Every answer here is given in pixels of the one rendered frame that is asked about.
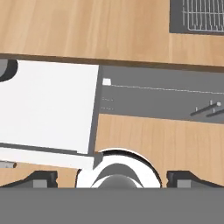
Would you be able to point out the white open drawer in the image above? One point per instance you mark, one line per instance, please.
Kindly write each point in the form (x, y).
(49, 105)

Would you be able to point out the white and black round thing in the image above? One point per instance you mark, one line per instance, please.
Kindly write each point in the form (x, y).
(122, 167)

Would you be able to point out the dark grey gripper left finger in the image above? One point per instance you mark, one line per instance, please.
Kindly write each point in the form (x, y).
(46, 177)

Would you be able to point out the grey measuring cup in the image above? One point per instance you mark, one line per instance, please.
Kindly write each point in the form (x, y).
(10, 68)

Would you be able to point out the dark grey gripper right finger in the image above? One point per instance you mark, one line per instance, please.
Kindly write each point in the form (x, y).
(176, 176)

